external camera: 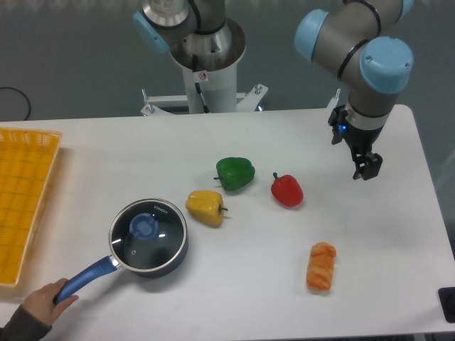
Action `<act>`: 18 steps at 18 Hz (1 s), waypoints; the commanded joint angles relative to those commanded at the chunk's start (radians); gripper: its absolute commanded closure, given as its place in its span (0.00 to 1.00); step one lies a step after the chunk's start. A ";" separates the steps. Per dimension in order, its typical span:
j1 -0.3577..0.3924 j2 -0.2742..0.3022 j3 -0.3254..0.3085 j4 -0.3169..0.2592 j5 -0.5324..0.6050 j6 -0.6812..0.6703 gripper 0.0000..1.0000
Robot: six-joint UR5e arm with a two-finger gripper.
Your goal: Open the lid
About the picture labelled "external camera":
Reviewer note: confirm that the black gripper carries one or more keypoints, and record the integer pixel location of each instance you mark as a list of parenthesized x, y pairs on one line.
[(359, 141)]

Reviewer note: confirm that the glass pot lid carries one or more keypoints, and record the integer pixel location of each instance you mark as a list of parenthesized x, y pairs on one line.
[(147, 232)]

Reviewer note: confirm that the dark blue saucepan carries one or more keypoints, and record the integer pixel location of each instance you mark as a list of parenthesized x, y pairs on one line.
[(149, 241)]

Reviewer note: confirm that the dark grey sleeve forearm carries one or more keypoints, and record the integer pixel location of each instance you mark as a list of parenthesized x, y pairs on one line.
[(22, 326)]

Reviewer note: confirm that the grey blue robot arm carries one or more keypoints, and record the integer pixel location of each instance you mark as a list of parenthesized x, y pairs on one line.
[(349, 44)]

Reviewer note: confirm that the person's hand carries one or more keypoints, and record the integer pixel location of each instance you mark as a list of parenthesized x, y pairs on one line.
[(41, 306)]

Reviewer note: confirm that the red bell pepper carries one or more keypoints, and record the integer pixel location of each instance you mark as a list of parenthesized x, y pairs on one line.
[(286, 190)]

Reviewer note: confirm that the orange bread roll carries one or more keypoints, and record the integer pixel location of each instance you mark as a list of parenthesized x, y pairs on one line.
[(320, 267)]

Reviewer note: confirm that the green bell pepper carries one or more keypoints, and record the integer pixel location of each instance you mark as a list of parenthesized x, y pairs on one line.
[(234, 173)]

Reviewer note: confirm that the black device at table edge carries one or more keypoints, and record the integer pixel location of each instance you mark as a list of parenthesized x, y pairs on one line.
[(447, 300)]

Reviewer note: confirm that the yellow bell pepper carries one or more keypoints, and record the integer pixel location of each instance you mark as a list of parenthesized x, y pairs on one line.
[(207, 207)]

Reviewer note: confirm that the yellow plastic basket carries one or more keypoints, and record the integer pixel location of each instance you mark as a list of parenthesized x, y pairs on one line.
[(27, 160)]

